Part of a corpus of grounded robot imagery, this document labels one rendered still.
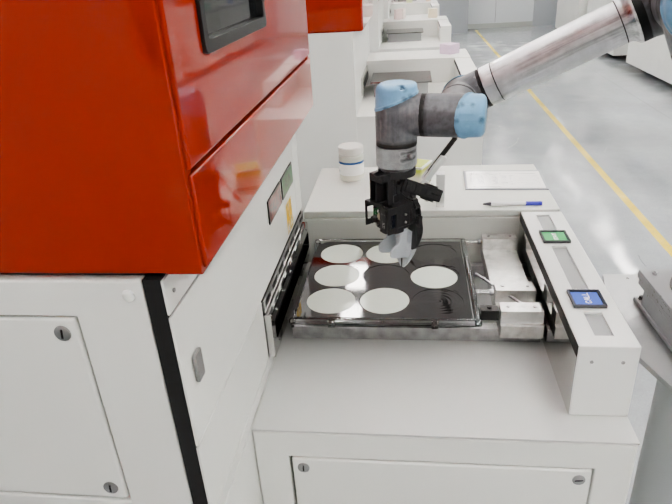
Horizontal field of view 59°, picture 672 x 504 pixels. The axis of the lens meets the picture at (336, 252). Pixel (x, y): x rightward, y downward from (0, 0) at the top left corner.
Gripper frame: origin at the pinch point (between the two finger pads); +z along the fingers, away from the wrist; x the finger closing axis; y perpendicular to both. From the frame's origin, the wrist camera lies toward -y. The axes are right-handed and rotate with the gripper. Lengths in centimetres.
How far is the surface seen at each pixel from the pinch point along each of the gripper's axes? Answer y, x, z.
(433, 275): -8.8, -1.1, 7.3
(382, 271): -1.8, -10.0, 7.5
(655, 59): -651, -306, 71
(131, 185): 55, 22, -35
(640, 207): -284, -101, 97
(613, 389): -7.3, 42.6, 9.7
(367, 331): 9.9, -0.4, 13.4
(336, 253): 0.8, -24.1, 7.5
